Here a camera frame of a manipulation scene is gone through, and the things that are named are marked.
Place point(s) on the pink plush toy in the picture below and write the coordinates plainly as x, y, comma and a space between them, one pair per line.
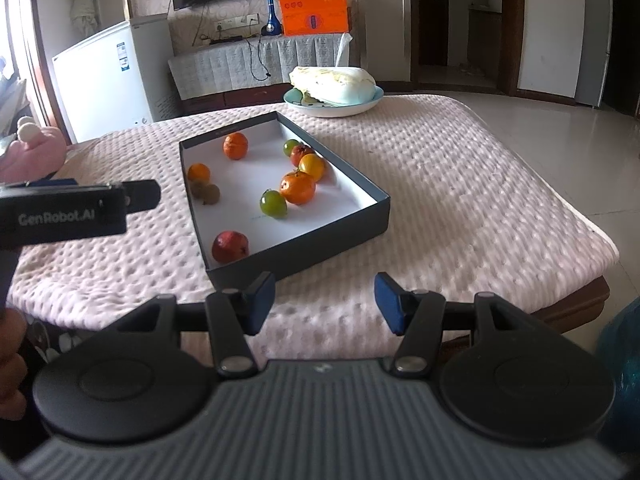
30, 152

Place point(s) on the napa cabbage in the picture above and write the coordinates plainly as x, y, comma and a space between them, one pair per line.
335, 85

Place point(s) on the white wall sockets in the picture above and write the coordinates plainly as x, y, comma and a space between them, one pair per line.
237, 21

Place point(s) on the red pomegranate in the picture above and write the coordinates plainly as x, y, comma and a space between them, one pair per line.
230, 247

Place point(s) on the small brown fruit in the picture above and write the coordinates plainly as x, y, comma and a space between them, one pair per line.
212, 195

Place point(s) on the small green plum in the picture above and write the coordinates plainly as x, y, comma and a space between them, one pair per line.
290, 148

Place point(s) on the large green plum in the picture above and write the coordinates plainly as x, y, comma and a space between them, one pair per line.
273, 204

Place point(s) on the pale patterned cabinet cloth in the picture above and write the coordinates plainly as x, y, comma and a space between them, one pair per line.
220, 67

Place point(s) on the brown wooden bed frame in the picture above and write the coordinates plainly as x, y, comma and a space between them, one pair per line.
575, 310

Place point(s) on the dark wooden television cabinet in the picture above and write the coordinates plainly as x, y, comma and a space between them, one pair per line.
235, 99

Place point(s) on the black power strip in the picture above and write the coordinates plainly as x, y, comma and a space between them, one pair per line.
225, 39

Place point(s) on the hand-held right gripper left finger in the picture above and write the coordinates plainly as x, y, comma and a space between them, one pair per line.
260, 305

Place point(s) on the dark grey cardboard box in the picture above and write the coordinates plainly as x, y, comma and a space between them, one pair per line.
310, 255

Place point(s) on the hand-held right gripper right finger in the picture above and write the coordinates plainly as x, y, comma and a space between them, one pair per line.
389, 305

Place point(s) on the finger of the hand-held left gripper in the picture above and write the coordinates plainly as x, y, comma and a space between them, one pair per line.
145, 195
62, 181

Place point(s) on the dark floral bed sheet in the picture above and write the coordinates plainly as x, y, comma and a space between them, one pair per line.
50, 340

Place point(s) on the person's left hand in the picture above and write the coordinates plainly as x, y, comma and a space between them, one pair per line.
11, 365

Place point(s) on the blue plastic bag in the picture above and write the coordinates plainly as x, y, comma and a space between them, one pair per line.
622, 360

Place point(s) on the white chest freezer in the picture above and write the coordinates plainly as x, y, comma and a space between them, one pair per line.
100, 80

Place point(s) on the dark wooden door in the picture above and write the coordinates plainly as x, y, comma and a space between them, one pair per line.
432, 10

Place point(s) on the light blue cartoon plate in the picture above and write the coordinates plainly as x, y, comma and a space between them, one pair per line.
340, 110

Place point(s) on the orange persimmon with calyx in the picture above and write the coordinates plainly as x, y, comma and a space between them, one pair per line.
298, 189

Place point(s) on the pink dimpled blanket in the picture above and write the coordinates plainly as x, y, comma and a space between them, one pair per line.
475, 200

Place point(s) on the silver refrigerator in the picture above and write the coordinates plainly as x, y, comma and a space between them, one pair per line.
592, 40

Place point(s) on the orange gift box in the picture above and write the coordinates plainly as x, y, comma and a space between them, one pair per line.
312, 5

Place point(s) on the small red fruit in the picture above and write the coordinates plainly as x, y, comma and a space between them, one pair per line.
303, 152

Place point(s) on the smooth orange citrus fruit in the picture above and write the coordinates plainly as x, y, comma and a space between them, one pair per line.
312, 167

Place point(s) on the blue glass bottle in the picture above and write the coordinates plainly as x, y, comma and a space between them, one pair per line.
271, 22

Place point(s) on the small orange mandarin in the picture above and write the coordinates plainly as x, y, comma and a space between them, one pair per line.
199, 172

